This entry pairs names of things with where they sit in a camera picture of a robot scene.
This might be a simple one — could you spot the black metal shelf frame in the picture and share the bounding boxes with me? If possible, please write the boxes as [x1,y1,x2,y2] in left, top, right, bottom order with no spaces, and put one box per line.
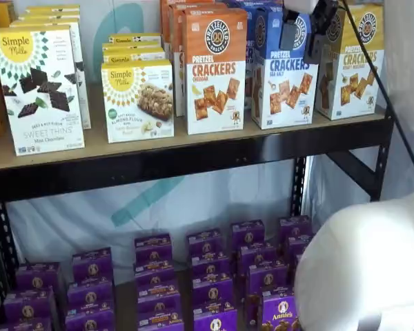
[0,115,396,311]

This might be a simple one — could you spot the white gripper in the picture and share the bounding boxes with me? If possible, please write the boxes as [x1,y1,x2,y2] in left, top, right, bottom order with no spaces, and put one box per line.
[279,0,342,65]

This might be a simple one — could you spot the purple Annie's snack boxes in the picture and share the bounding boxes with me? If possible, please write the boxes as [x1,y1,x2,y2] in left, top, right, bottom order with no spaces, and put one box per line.
[51,254,263,331]

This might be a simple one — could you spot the Simple Mills almond bars box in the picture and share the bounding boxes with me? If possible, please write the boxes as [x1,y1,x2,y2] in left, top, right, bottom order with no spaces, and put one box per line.
[102,47,166,65]
[108,32,162,45]
[101,41,164,52]
[101,59,175,144]

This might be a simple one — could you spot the yellow pretzel crackers box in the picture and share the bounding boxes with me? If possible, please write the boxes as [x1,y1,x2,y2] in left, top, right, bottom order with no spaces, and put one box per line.
[315,3,386,121]

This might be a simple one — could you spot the blue pretzel crackers box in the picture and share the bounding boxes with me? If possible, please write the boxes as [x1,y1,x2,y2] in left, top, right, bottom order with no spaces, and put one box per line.
[244,1,284,110]
[251,6,320,131]
[224,0,284,9]

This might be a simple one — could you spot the Simple Mills Sweet Thins box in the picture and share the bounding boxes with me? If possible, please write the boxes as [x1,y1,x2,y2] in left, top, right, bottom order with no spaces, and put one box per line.
[19,12,88,82]
[9,17,92,130]
[25,3,81,14]
[0,24,86,157]

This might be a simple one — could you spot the black cable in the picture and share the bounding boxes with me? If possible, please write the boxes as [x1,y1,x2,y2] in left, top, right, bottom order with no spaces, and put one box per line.
[339,0,414,182]

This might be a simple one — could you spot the white backdrop with teal logo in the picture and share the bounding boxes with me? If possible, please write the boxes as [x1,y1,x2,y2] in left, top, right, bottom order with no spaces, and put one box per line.
[5,0,332,268]

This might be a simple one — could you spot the orange pretzel crackers box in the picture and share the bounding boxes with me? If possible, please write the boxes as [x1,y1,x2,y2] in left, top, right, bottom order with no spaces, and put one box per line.
[181,7,248,136]
[159,0,215,65]
[168,2,228,118]

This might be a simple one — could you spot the wooden shelf board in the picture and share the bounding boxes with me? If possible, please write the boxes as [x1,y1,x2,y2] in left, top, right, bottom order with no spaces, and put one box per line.
[0,81,389,172]

